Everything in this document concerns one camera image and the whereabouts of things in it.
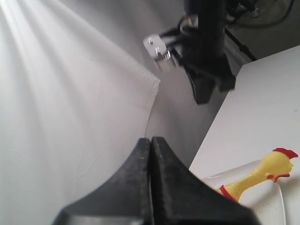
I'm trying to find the yellow rubber chicken toy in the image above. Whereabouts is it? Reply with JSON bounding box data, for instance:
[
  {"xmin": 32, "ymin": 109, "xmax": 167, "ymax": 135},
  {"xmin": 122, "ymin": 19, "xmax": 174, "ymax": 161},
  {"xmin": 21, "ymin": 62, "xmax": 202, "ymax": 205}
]
[{"xmin": 216, "ymin": 148, "xmax": 299, "ymax": 202}]

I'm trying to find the grey backdrop cloth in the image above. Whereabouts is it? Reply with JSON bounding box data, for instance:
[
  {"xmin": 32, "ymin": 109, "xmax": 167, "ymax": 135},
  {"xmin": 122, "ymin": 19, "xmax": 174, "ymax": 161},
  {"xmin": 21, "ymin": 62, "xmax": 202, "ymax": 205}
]
[{"xmin": 0, "ymin": 0, "xmax": 224, "ymax": 225}]

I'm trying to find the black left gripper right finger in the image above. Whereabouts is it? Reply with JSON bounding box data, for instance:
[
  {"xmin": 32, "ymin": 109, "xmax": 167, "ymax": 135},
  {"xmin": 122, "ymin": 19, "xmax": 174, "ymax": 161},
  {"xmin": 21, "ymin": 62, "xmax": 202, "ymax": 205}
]
[{"xmin": 151, "ymin": 137, "xmax": 259, "ymax": 225}]

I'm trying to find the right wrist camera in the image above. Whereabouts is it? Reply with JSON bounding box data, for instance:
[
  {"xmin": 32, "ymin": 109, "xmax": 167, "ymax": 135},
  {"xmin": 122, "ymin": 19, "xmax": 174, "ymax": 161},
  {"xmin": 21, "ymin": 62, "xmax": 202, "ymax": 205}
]
[{"xmin": 143, "ymin": 34, "xmax": 168, "ymax": 61}]

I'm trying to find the white square plate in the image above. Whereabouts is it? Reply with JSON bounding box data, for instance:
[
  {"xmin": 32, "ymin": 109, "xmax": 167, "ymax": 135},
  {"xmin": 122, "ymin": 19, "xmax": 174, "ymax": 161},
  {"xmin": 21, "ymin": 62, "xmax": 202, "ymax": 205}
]
[{"xmin": 202, "ymin": 158, "xmax": 300, "ymax": 225}]

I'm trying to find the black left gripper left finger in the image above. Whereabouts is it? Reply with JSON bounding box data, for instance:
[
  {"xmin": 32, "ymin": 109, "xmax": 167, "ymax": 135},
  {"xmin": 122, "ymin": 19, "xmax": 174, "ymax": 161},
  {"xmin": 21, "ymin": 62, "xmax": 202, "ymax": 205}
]
[{"xmin": 53, "ymin": 138, "xmax": 153, "ymax": 225}]

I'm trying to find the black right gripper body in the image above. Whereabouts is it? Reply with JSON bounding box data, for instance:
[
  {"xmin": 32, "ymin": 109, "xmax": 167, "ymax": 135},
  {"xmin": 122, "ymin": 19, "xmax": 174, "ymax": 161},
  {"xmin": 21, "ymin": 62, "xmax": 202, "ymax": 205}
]
[{"xmin": 161, "ymin": 14, "xmax": 232, "ymax": 86}]

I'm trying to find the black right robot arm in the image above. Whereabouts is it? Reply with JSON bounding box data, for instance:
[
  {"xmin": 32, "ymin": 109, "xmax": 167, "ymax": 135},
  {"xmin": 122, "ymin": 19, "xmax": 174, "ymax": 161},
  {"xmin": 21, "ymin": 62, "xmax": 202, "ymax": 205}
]
[{"xmin": 160, "ymin": 0, "xmax": 236, "ymax": 105}]

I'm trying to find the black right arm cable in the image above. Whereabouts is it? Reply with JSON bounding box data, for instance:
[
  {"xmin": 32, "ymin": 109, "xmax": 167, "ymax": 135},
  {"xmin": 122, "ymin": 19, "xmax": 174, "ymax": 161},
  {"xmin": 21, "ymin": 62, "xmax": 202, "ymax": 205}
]
[{"xmin": 225, "ymin": 0, "xmax": 298, "ymax": 61}]

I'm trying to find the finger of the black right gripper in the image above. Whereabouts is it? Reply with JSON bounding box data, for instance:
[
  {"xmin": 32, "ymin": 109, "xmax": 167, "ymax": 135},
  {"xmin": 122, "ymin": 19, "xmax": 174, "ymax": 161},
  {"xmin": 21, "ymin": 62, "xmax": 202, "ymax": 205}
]
[
  {"xmin": 187, "ymin": 68, "xmax": 215, "ymax": 105},
  {"xmin": 217, "ymin": 70, "xmax": 236, "ymax": 92}
]

